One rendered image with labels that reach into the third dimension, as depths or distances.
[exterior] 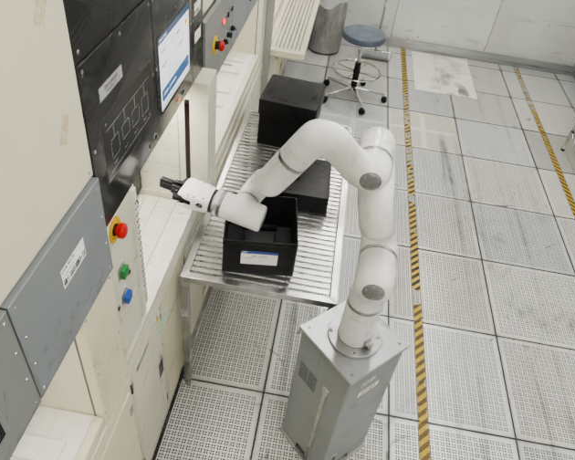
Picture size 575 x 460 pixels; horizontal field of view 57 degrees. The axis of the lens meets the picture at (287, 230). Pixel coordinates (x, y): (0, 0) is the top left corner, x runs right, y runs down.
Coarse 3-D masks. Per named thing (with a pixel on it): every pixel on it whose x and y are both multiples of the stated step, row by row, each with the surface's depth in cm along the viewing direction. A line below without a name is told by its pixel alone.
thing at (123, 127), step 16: (144, 80) 131; (160, 80) 143; (128, 96) 122; (144, 96) 133; (160, 96) 145; (112, 112) 114; (128, 112) 123; (144, 112) 135; (112, 128) 116; (128, 128) 125; (144, 128) 137; (112, 144) 118; (128, 144) 127; (112, 160) 119; (112, 176) 121; (112, 224) 127; (112, 240) 129
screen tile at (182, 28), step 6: (180, 24) 151; (186, 24) 158; (180, 30) 153; (186, 30) 159; (180, 36) 153; (186, 36) 160; (186, 42) 161; (180, 48) 156; (186, 48) 162; (180, 54) 157; (180, 60) 158
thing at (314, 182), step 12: (312, 168) 242; (324, 168) 243; (300, 180) 234; (312, 180) 235; (324, 180) 236; (288, 192) 227; (300, 192) 228; (312, 192) 229; (324, 192) 230; (300, 204) 230; (312, 204) 230; (324, 204) 229; (324, 216) 233
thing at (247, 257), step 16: (272, 208) 217; (288, 208) 217; (272, 224) 223; (288, 224) 223; (224, 240) 192; (240, 240) 192; (256, 240) 216; (272, 240) 217; (288, 240) 218; (224, 256) 197; (240, 256) 197; (256, 256) 197; (272, 256) 197; (288, 256) 197; (240, 272) 203; (256, 272) 203; (272, 272) 203; (288, 272) 203
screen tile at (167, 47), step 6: (168, 42) 144; (162, 48) 140; (168, 48) 145; (162, 54) 141; (168, 54) 146; (174, 54) 151; (162, 60) 142; (174, 60) 152; (168, 66) 147; (174, 66) 153; (162, 72) 144; (168, 72) 148; (162, 78) 144; (162, 84) 145
